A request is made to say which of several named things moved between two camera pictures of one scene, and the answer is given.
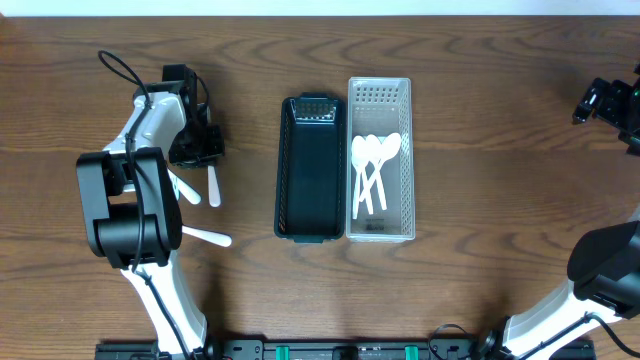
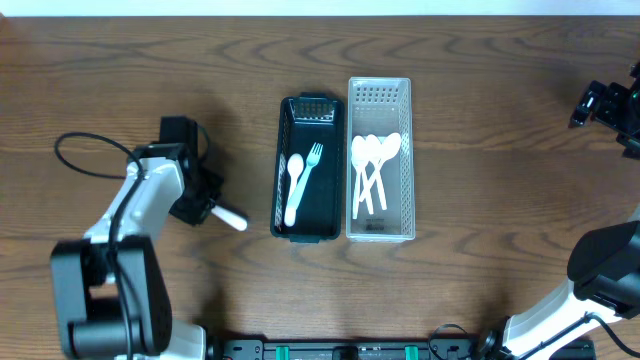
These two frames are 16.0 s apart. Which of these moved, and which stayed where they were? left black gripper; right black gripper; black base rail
Moved: left black gripper
Stayed: black base rail; right black gripper
